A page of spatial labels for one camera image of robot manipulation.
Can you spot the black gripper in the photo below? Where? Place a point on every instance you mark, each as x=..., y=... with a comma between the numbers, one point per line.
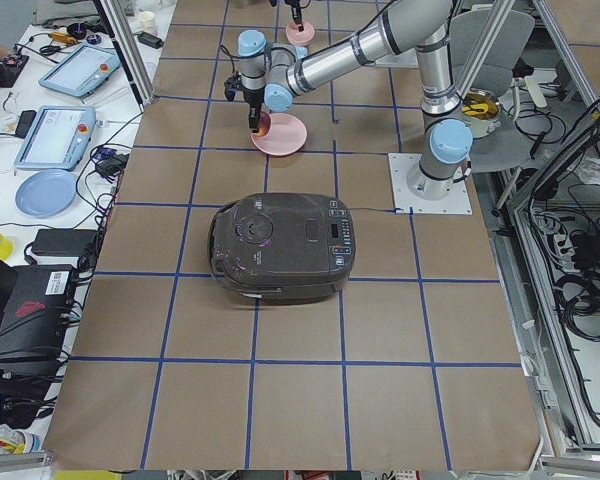
x=253, y=99
x=294, y=6

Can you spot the red apple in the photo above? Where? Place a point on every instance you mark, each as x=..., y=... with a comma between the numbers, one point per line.
x=262, y=131

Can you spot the small pink bowl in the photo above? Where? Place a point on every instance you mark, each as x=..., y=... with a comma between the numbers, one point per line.
x=299, y=35

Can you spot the pink plate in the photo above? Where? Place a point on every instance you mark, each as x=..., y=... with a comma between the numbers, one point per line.
x=286, y=136

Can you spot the blue plate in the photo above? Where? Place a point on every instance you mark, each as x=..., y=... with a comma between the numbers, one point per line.
x=46, y=193

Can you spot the dark grey rice cooker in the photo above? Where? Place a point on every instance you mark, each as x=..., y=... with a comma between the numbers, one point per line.
x=282, y=246

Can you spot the blue teach pendant far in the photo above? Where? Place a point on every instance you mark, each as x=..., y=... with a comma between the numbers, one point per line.
x=82, y=72

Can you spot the blue teach pendant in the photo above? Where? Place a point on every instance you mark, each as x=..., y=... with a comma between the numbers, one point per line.
x=82, y=72
x=58, y=138

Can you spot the blue teach pendant near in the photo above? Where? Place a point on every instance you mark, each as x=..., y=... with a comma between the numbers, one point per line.
x=58, y=138

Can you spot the black power adapter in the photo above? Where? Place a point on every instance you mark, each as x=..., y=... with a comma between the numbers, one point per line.
x=62, y=242

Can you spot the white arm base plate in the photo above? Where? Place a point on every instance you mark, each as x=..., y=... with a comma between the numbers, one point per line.
x=415, y=193

